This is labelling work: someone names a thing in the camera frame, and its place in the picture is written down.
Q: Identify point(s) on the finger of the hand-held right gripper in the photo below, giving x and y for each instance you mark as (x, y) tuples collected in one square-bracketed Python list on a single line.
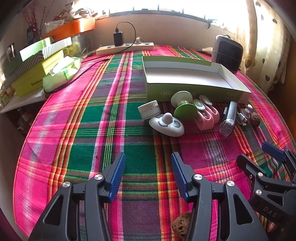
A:
[(272, 150), (252, 169)]

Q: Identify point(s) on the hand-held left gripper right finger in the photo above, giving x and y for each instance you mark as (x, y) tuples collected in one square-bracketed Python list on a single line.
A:
[(180, 176)]

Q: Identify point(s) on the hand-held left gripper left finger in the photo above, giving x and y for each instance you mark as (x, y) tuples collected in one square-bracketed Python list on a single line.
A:
[(116, 176)]

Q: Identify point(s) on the small brown walnut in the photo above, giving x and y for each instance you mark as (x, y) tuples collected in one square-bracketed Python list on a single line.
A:
[(254, 115)]

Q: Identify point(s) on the small white knob gadget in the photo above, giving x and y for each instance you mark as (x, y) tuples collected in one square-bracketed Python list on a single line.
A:
[(244, 112)]

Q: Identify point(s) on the large brown walnut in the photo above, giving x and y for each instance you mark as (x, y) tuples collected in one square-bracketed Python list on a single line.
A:
[(182, 226)]

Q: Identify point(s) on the white panda face massager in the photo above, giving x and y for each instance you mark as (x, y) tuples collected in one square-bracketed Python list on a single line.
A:
[(165, 124)]

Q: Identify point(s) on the grey bike light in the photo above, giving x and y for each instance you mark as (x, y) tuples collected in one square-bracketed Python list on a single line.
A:
[(229, 118)]

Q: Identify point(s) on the pink clip with mint pad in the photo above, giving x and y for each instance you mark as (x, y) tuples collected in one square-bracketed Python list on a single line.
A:
[(203, 118), (214, 113)]

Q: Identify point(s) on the white round jar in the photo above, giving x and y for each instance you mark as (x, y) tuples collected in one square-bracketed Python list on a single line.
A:
[(149, 110)]

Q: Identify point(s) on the green and white spool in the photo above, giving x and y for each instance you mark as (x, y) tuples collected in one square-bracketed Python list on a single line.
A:
[(181, 97)]

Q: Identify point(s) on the green cardboard box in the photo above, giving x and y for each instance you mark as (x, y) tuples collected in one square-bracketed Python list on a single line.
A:
[(185, 74)]

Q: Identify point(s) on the plaid tablecloth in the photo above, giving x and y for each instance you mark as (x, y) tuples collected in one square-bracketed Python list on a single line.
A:
[(92, 127)]

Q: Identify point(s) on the grey desktop heater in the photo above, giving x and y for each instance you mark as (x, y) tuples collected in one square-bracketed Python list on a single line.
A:
[(227, 53)]

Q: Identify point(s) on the heart print curtain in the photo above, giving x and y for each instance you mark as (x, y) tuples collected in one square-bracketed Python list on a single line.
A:
[(266, 34)]

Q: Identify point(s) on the green tissue pack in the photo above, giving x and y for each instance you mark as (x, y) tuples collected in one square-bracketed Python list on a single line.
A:
[(61, 73)]

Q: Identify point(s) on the white shelf board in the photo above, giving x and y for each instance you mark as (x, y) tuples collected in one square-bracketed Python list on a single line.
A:
[(23, 100)]

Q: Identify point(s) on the beige tapered object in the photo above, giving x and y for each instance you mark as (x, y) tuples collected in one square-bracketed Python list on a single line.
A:
[(205, 49)]

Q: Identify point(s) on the beige power strip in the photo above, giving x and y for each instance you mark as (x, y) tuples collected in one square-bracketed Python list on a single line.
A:
[(124, 48)]

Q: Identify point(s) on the yellow-green cardboard box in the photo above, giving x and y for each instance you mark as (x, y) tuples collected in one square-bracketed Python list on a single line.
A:
[(34, 76)]

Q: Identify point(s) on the stack of yellow-green packets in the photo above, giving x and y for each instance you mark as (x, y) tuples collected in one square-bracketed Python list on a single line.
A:
[(74, 47)]

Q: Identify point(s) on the white plug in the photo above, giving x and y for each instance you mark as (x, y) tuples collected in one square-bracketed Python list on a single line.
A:
[(138, 40)]

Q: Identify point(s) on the white striped box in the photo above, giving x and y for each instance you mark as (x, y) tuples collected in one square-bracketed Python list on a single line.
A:
[(56, 47)]

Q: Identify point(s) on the black window latch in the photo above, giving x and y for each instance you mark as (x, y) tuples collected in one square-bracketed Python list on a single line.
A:
[(209, 23)]

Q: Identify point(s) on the grey chevron box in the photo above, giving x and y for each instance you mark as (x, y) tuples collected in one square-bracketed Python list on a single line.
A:
[(24, 66)]

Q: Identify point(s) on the light green box lid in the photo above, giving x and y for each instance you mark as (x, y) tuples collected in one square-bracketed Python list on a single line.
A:
[(34, 48)]

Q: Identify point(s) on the orange box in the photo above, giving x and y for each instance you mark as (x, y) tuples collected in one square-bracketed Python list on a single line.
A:
[(71, 29)]

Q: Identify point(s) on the pile of papers and packets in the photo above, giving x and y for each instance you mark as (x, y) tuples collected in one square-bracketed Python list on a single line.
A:
[(69, 12)]

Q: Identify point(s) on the window with bars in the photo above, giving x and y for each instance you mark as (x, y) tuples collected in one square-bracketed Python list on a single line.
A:
[(161, 4)]

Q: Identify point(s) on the red flower branches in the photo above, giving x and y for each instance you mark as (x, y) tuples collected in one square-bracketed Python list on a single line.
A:
[(31, 16)]

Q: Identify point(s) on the dark picture frame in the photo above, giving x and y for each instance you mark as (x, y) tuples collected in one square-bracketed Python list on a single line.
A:
[(10, 52)]

